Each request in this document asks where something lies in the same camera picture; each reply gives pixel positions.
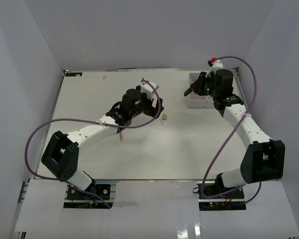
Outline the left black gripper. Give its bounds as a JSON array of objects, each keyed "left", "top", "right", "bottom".
[{"left": 130, "top": 92, "right": 163, "bottom": 119}]

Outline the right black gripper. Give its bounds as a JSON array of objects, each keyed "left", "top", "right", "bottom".
[{"left": 192, "top": 72, "right": 219, "bottom": 99}]

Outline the orange pen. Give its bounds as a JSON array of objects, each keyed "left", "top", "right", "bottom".
[{"left": 119, "top": 132, "right": 123, "bottom": 141}]

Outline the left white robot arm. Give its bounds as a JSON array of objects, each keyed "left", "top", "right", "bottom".
[{"left": 41, "top": 81, "right": 164, "bottom": 199}]

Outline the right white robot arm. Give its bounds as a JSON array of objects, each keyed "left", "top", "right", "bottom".
[{"left": 184, "top": 69, "right": 286, "bottom": 199}]

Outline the white compartment organizer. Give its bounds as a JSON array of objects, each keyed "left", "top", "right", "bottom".
[{"left": 186, "top": 72, "right": 214, "bottom": 109}]

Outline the blue corner label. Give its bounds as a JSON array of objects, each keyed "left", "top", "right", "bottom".
[{"left": 65, "top": 72, "right": 83, "bottom": 77}]

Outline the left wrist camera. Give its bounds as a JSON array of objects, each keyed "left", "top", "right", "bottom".
[{"left": 140, "top": 78, "right": 159, "bottom": 101}]

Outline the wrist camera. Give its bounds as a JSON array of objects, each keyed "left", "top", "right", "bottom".
[
  {"left": 140, "top": 78, "right": 159, "bottom": 101},
  {"left": 206, "top": 57, "right": 223, "bottom": 77}
]

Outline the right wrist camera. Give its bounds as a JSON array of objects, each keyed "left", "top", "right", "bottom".
[{"left": 206, "top": 57, "right": 223, "bottom": 77}]

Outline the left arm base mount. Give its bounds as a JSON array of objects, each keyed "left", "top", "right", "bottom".
[{"left": 63, "top": 183, "right": 115, "bottom": 209}]

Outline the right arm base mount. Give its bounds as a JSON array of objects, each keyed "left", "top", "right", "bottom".
[{"left": 193, "top": 183, "right": 246, "bottom": 212}]

